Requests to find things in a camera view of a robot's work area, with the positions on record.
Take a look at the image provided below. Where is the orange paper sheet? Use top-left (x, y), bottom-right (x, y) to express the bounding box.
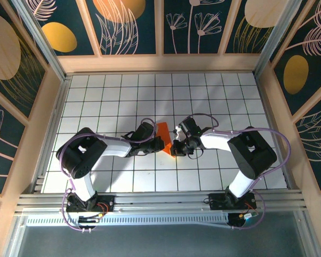
top-left (157, 122), bottom-right (178, 159)

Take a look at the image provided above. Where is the electronics module with green light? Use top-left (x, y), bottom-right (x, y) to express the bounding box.
top-left (228, 211), bottom-right (259, 230)

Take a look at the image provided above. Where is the black electronics module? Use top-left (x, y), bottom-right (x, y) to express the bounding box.
top-left (78, 214), bottom-right (100, 233)

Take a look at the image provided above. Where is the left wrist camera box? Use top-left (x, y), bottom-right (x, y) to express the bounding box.
top-left (129, 122), bottom-right (158, 143)

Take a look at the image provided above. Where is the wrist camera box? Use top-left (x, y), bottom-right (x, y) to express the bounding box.
top-left (173, 116), bottom-right (203, 141)
top-left (129, 122), bottom-right (158, 143)

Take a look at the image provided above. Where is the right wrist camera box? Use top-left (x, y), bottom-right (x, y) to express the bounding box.
top-left (173, 116), bottom-right (203, 141)

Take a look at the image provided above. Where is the aluminium rail beam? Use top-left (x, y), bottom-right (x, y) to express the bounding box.
top-left (14, 188), bottom-right (308, 215)

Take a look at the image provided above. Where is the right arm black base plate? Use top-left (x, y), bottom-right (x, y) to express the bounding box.
top-left (204, 193), bottom-right (257, 212)

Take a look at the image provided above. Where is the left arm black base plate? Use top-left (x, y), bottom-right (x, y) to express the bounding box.
top-left (66, 194), bottom-right (116, 214)

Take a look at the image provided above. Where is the grey slotted cable duct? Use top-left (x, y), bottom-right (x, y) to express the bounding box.
top-left (25, 214), bottom-right (232, 229)

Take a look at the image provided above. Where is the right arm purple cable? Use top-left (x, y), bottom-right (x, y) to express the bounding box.
top-left (186, 113), bottom-right (292, 230)

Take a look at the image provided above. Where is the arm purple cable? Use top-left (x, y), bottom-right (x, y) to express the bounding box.
top-left (55, 117), bottom-right (159, 233)
top-left (186, 113), bottom-right (292, 230)

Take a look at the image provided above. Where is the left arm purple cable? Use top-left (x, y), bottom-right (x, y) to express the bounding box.
top-left (55, 117), bottom-right (159, 233)

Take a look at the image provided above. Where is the flower print wall panel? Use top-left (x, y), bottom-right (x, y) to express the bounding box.
top-left (162, 0), bottom-right (223, 56)

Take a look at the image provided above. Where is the gold oval fern wall panel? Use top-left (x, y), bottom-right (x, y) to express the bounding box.
top-left (269, 0), bottom-right (321, 116)

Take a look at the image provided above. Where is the pink fern leaves wall panel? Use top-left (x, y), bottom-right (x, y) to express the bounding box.
top-left (294, 99), bottom-right (321, 191)

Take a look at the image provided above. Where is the aluminium corner post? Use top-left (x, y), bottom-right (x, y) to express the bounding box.
top-left (253, 0), bottom-right (304, 80)
top-left (12, 0), bottom-right (67, 82)

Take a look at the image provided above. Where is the orange sun leaf wall panel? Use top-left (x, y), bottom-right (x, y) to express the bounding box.
top-left (85, 0), bottom-right (159, 56)

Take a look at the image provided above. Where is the orange oval leaf wall panel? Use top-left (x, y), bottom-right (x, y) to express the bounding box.
top-left (24, 0), bottom-right (100, 57)

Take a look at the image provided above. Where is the single pink flower wall panel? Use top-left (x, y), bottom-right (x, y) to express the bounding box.
top-left (0, 88), bottom-right (27, 196)

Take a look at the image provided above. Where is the beige circle wall panel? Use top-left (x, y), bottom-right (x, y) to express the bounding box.
top-left (224, 0), bottom-right (275, 55)

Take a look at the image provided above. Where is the large beige disc wall panel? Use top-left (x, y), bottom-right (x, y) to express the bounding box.
top-left (0, 7), bottom-right (48, 118)

